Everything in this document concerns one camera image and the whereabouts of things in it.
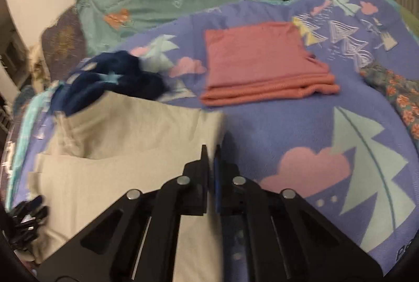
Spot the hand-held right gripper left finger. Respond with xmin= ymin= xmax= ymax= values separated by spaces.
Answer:
xmin=36 ymin=145 xmax=209 ymax=282

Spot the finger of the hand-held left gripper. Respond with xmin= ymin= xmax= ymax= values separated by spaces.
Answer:
xmin=9 ymin=220 xmax=47 ymax=252
xmin=12 ymin=195 xmax=49 ymax=222

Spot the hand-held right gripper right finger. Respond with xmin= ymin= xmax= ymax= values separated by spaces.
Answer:
xmin=214 ymin=145 xmax=384 ymax=282

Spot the beige garment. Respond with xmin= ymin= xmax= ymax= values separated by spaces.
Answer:
xmin=29 ymin=95 xmax=230 ymax=282

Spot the teal patterned cloth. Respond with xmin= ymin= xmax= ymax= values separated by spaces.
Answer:
xmin=7 ymin=85 xmax=60 ymax=204

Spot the purple printed blanket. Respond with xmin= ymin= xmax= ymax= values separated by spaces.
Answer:
xmin=7 ymin=0 xmax=419 ymax=282

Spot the navy star print garment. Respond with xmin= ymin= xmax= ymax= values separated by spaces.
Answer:
xmin=51 ymin=51 xmax=169 ymax=117

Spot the pink folded garment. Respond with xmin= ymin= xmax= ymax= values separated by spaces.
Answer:
xmin=200 ymin=21 xmax=341 ymax=107

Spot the tan cloth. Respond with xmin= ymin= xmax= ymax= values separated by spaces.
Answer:
xmin=27 ymin=45 xmax=50 ymax=86

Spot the dark purple patterned cloth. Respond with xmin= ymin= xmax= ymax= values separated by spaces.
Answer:
xmin=41 ymin=5 xmax=90 ymax=73

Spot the floral print cloth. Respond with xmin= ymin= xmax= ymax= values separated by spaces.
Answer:
xmin=360 ymin=61 xmax=419 ymax=140

